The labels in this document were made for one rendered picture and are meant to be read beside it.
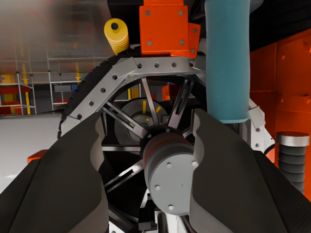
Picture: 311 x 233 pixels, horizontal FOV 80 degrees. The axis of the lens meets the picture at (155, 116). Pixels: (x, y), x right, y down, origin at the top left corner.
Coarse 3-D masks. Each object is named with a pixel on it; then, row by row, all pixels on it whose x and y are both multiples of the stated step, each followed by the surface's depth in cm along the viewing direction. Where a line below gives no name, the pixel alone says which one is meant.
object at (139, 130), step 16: (128, 80) 55; (144, 80) 58; (160, 80) 77; (176, 80) 68; (192, 80) 58; (112, 96) 60; (112, 112) 58; (128, 128) 59; (144, 128) 59; (160, 128) 60; (176, 128) 60; (144, 144) 64; (192, 144) 61; (112, 176) 62; (128, 176) 60; (112, 192) 65; (128, 192) 73; (144, 192) 62; (128, 208) 63
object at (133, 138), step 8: (128, 104) 104; (136, 104) 104; (128, 112) 104; (136, 112) 104; (160, 112) 106; (136, 120) 100; (144, 120) 101; (152, 120) 101; (160, 120) 106; (120, 128) 104; (120, 136) 105; (128, 136) 105; (136, 136) 101; (120, 144) 105; (128, 144) 106; (136, 144) 106; (136, 152) 107
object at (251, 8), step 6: (198, 0) 76; (204, 0) 63; (252, 0) 58; (258, 0) 59; (192, 6) 82; (198, 6) 76; (204, 6) 63; (252, 6) 60; (258, 6) 61; (192, 12) 83; (198, 12) 78; (204, 18) 74; (204, 24) 75; (204, 30) 74; (204, 36) 81
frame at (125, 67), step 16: (128, 64) 46; (144, 64) 47; (160, 64) 47; (176, 64) 48; (192, 64) 50; (112, 80) 47; (96, 96) 47; (80, 112) 47; (256, 112) 51; (64, 128) 46; (240, 128) 57; (256, 128) 51; (256, 144) 54; (112, 208) 56; (112, 224) 50; (128, 224) 55
